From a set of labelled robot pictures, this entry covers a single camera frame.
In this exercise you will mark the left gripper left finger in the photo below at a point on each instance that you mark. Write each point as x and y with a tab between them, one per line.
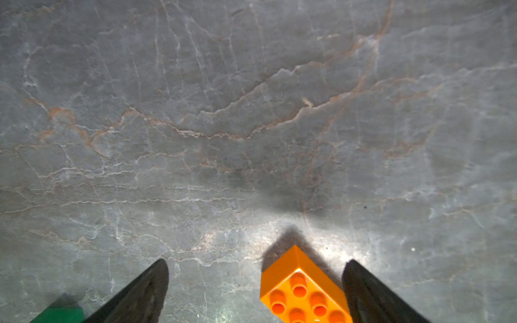
140	301

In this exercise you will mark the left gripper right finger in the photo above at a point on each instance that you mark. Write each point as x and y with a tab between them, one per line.
371	301

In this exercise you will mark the orange long lego brick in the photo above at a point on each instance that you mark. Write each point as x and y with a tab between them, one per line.
296	290

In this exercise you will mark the green lego plate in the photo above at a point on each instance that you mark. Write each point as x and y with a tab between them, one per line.
60	315

